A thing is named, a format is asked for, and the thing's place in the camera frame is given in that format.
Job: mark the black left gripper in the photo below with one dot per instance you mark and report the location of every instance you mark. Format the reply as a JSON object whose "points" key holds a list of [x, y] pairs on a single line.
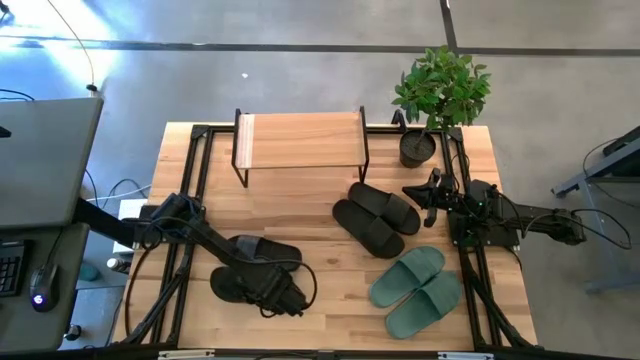
{"points": [[277, 295]]}

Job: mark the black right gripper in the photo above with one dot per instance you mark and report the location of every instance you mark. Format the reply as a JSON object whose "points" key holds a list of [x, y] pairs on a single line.
{"points": [[445, 197]]}

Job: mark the black slide sandal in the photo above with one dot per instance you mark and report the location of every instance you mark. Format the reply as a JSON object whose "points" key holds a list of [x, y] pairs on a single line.
{"points": [[370, 230], [395, 210], [280, 252], [225, 285]]}

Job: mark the green slide sandal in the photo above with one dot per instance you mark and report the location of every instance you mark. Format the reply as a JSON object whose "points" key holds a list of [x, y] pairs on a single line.
{"points": [[405, 275], [425, 305]]}

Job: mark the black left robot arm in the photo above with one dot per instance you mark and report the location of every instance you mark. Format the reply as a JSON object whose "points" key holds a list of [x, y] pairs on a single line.
{"points": [[215, 245]]}

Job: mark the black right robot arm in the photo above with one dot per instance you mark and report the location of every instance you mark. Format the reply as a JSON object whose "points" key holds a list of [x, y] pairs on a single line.
{"points": [[540, 222]]}

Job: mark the wooden shelf black metal legs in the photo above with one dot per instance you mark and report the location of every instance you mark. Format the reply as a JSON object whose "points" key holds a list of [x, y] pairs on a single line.
{"points": [[300, 140]]}

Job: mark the black plant pot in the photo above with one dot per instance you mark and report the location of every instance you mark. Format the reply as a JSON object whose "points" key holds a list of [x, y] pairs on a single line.
{"points": [[406, 159]]}

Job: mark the green leafy small tree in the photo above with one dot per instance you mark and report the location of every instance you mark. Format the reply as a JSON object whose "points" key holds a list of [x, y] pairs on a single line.
{"points": [[445, 90]]}

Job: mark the small clear bottle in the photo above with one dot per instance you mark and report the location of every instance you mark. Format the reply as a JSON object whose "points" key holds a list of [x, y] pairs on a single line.
{"points": [[119, 265]]}

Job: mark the white box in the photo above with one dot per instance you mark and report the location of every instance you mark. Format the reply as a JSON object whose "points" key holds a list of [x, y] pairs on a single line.
{"points": [[131, 212]]}

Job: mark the black bar under desk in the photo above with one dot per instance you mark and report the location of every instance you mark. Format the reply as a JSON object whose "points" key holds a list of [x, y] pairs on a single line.
{"points": [[105, 222]]}

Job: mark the teal round object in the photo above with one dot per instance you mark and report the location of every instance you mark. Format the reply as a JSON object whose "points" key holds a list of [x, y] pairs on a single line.
{"points": [[90, 272]]}

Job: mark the black computer mouse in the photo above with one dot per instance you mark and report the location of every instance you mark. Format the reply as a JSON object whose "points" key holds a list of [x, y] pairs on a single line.
{"points": [[44, 287]]}

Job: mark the grey desk surface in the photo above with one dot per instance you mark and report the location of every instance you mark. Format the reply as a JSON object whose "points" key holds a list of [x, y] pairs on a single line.
{"points": [[30, 330], [45, 160]]}

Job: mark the black keyboard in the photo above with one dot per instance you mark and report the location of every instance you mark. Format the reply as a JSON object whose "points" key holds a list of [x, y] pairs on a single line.
{"points": [[11, 270]]}

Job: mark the white frame bracket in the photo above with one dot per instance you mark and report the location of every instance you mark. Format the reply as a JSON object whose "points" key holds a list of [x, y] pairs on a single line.
{"points": [[465, 356], [185, 354]]}

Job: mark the grey desk frame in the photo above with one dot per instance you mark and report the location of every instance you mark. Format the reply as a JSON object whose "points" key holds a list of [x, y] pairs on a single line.
{"points": [[600, 167]]}

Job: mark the black aluminium table frame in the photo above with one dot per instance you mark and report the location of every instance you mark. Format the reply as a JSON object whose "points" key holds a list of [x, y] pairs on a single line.
{"points": [[199, 131]]}

